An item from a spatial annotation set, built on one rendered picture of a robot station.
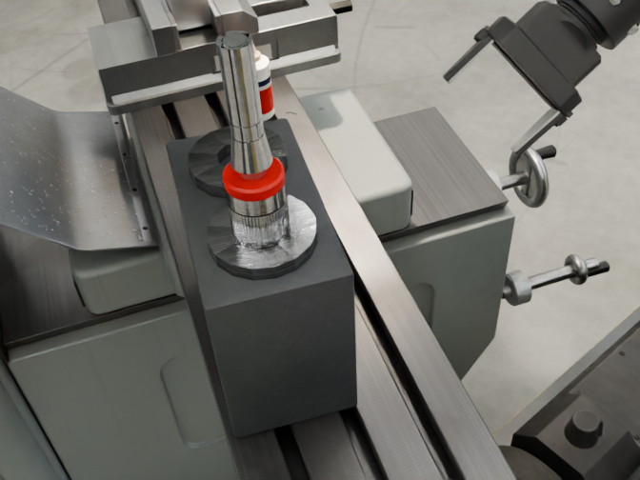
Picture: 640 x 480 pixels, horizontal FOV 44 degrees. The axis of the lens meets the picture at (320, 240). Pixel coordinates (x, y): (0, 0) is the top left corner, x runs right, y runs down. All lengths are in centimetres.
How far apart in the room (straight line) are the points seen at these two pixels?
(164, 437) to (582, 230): 141
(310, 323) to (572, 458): 61
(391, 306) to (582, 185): 172
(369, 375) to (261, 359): 15
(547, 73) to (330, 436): 42
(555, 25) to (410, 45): 227
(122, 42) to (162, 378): 51
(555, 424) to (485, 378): 79
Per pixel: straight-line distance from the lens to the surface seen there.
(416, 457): 74
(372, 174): 116
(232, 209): 60
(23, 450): 127
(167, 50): 113
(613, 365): 131
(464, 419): 76
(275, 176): 59
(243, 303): 61
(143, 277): 111
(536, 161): 142
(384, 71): 294
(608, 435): 121
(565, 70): 85
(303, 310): 63
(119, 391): 127
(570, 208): 243
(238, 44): 53
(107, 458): 141
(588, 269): 149
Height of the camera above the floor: 161
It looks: 45 degrees down
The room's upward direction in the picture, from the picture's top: 4 degrees counter-clockwise
